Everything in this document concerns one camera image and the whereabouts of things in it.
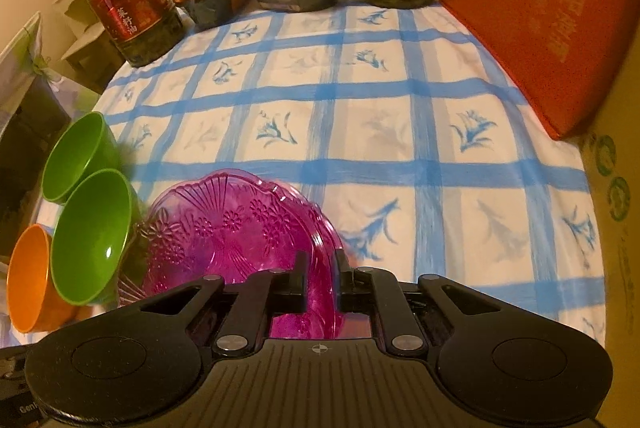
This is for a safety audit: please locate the pink glass plate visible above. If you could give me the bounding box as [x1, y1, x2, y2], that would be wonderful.
[117, 169, 344, 339]

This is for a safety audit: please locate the green plastic bowl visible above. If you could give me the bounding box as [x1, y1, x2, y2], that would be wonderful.
[42, 112, 122, 204]
[50, 169, 141, 306]

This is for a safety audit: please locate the orange plastic bowl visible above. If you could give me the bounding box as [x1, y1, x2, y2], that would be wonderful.
[6, 224, 92, 334]

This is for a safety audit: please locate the blue checked tablecloth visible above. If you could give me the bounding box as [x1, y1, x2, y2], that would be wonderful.
[91, 2, 605, 340]

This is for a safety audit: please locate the large cardboard box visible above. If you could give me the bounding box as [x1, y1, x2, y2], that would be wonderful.
[578, 44, 639, 427]

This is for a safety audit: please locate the lower dark instant cup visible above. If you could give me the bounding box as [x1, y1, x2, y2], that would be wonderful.
[176, 0, 250, 30]

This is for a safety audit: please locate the white wooden chair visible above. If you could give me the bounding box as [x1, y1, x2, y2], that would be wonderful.
[53, 0, 125, 94]

